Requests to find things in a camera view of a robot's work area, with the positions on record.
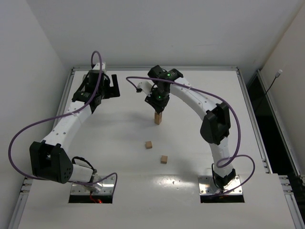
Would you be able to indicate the long striped wood block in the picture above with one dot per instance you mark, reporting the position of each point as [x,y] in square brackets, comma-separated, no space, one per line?
[158,115]

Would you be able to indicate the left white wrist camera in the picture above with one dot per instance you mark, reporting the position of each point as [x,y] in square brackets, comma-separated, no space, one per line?
[99,66]

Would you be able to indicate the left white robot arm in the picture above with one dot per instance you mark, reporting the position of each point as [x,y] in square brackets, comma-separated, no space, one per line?
[49,157]

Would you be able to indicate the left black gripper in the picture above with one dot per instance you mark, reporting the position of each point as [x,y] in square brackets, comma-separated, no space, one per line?
[108,86]

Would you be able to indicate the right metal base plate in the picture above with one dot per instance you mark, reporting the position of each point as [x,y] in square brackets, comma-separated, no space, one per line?
[208,188]

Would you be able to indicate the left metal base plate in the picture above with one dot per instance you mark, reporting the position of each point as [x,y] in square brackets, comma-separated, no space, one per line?
[102,188]

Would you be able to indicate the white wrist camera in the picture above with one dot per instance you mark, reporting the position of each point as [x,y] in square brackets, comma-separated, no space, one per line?
[99,66]
[145,87]

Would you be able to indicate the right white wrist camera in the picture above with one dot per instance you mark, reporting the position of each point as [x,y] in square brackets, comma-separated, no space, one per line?
[145,87]

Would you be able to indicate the metal base plate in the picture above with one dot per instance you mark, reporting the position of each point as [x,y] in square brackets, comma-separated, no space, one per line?
[102,188]
[208,188]

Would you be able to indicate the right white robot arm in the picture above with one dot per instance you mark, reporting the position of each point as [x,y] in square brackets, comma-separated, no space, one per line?
[215,117]

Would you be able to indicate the long plain wood block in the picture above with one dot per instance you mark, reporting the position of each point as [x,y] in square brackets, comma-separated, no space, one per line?
[157,120]

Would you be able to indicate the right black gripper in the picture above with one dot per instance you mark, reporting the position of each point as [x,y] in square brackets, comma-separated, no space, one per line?
[157,104]

